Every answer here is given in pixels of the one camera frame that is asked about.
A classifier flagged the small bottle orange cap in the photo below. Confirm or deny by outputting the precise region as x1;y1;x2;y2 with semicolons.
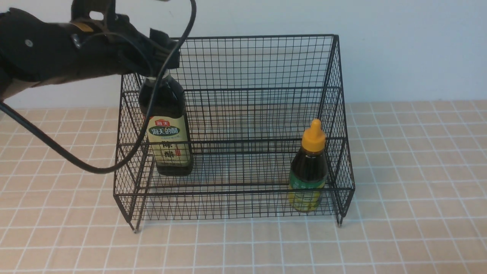
288;119;328;213

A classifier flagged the dark vinegar bottle gold cap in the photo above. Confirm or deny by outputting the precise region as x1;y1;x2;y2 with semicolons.
138;70;193;177

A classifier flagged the black wire mesh rack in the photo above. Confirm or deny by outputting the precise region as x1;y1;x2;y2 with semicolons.
113;33;355;233

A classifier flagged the black cable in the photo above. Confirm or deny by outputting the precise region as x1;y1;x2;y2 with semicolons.
0;0;197;175

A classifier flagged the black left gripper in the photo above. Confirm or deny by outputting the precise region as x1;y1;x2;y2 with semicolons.
71;0;180;76

